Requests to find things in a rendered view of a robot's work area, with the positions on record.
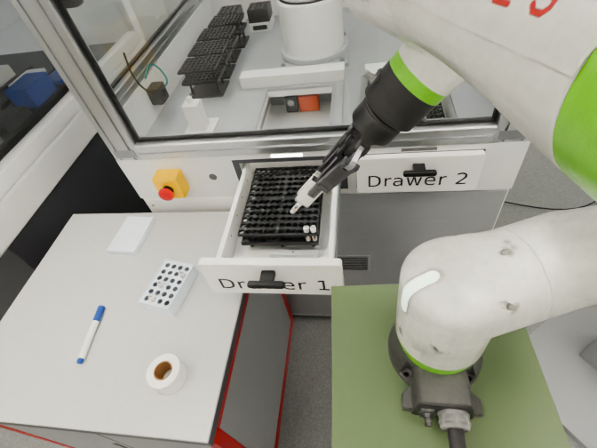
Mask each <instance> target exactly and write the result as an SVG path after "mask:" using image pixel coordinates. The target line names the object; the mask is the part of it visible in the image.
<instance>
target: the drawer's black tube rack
mask: <svg viewBox="0 0 597 448"><path fill-rule="evenodd" d="M319 167H320V165H316V166H294V167H272V168H256V170H255V173H254V176H253V180H252V183H251V189H250V193H249V195H248V199H247V202H246V205H245V209H244V212H243V218H242V221H241V225H240V227H239V228H242V226H243V225H245V227H244V229H246V228H277V229H278V228H303V227H304V226H309V228H310V227H311V226H316V227H317V241H313V238H312V237H311V236H310V238H311V241H307V240H306V237H305V236H243V238H242V241H241V244H242V245H250V246H251V247H253V246H254V245H280V246H281V247H284V246H285V245H312V246H313V247H315V246H316V245H319V235H320V226H321V216H322V197H323V192H322V193H321V194H320V195H319V196H318V197H317V198H316V199H315V200H314V201H313V202H312V203H311V204H310V206H309V207H308V208H306V207H305V206H304V205H302V206H301V207H300V208H299V209H298V210H297V211H296V212H295V213H294V214H292V213H291V212H290V210H291V208H292V207H293V206H294V205H295V204H296V203H297V201H295V198H296V197H297V195H298V194H297V193H298V191H299V190H300V189H301V188H302V186H303V185H304V184H305V183H306V182H307V181H308V180H309V179H310V178H311V177H312V175H313V173H315V172H316V171H318V169H319ZM297 169H299V171H296V170H297ZM303 169H305V170H304V171H302V170H303ZM307 169H311V170H309V171H308V170H307ZM313 169H316V170H313ZM274 170H275V172H273V171H274ZM279 170H281V171H280V172H278V171H279ZM284 170H287V171H285V172H284ZM292 170H294V171H292ZM257 171H260V172H257ZM263 171H265V172H263ZM268 171H270V172H268ZM308 173H310V175H307V174H308ZM284 174H286V175H285V176H283V175H284ZM291 174H293V175H291ZM296 174H299V175H296ZM301 174H305V175H301ZM257 175H258V177H256V176H257ZM262 175H264V176H262ZM267 175H269V176H267ZM272 175H274V176H272ZM277 175H280V176H277ZM255 180H257V181H256V182H254V181H255ZM254 185H256V187H253V186H254ZM252 190H255V191H254V192H251V191H252ZM250 196H253V197H250ZM250 202H251V204H248V203H250ZM247 208H250V209H249V210H246V209H247ZM246 213H248V215H245V214H246ZM243 220H246V221H243Z"/></svg>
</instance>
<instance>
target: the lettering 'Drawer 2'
mask: <svg viewBox="0 0 597 448"><path fill-rule="evenodd" d="M459 174H464V175H465V177H464V178H463V179H462V180H464V179H465V178H466V177H467V173H465V172H461V173H458V175H459ZM370 177H375V178H378V184H377V185H374V186H371V185H370ZM429 178H433V179H434V180H427V179H429ZM394 179H395V180H396V179H400V180H398V181H395V182H401V184H399V185H395V182H394V183H393V185H394V186H396V187H397V186H400V185H401V186H402V178H394ZM421 179H422V177H420V179H419V181H418V183H417V180H416V177H413V179H412V181H411V183H410V180H409V178H407V181H408V184H409V186H411V184H412V182H413V180H415V183H416V186H418V184H419V182H420V181H421ZM427 181H435V177H427V178H426V179H425V184H426V185H434V184H427V183H426V182H427ZM460 181H461V180H459V181H458V182H456V183H455V184H466V183H459V182H460ZM380 182H381V179H380V178H379V177H378V176H369V187H376V186H378V185H379V184H380Z"/></svg>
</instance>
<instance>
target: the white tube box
mask: <svg viewBox="0 0 597 448"><path fill-rule="evenodd" d="M180 270H182V271H183V272H184V273H185V277H183V278H181V276H180V275H179V272H180ZM198 274H199V272H198V271H197V269H196V268H195V266H194V265H192V264H187V263H184V262H179V261H175V260H167V259H165V261H164V262H163V264H162V266H161V267H160V268H159V270H158V271H157V273H156V274H155V276H154V278H153V279H152V281H151V283H150V284H149V286H148V287H147V289H146V290H145V291H144V293H143V294H142V296H141V298H140V299H139V303H140V304H141V305H142V306H143V307H144V308H145V309H148V310H151V311H155V312H158V313H162V314H165V315H168V316H175V315H176V314H177V312H178V310H179V307H180V306H181V304H182V302H183V300H184V299H185V298H186V296H187V293H188V292H189V290H190V288H191V286H192V285H193V283H194V281H195V279H196V278H197V276H198ZM158 281H162V282H163V284H164V288H160V287H159V286H158V285H157V282H158ZM151 294H153V295H154V296H155V298H156V300H155V301H154V302H152V301H151V300H149V298H148V296H149V295H151Z"/></svg>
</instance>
